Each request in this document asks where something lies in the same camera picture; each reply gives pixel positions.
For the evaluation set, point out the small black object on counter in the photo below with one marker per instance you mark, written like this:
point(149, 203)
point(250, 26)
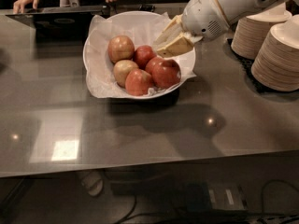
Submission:
point(148, 8)

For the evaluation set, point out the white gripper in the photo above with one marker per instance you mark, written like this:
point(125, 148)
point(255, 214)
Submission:
point(203, 16)

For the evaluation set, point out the front paper plate stack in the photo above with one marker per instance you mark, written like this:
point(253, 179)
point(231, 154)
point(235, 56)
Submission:
point(287, 33)

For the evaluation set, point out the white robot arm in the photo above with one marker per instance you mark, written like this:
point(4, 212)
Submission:
point(234, 10)

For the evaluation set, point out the black mat under plates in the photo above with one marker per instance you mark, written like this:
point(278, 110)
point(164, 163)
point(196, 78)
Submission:
point(249, 69)

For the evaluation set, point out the yellow-red apple back left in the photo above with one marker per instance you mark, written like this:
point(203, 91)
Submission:
point(120, 47)

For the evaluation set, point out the yellow apple middle left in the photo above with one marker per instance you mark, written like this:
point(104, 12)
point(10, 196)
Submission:
point(121, 70)

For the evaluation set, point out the black laptop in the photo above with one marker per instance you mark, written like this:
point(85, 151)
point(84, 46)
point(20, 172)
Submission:
point(61, 22)

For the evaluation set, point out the white paper liner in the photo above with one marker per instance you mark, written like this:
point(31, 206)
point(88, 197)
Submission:
point(137, 28)

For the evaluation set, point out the white shoe under table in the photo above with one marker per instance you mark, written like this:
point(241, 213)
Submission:
point(92, 181)

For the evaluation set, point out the dark red apple back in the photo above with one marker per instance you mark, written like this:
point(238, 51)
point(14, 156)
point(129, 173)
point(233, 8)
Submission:
point(143, 55)

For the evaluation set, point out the paper plate stack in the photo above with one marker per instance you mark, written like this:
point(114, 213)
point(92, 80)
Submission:
point(287, 33)
point(252, 30)

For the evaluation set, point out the rear paper plate stack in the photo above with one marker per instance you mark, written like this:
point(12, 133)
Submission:
point(252, 30)

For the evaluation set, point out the dark box on floor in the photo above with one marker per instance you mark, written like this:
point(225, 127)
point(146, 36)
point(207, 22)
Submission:
point(225, 198)

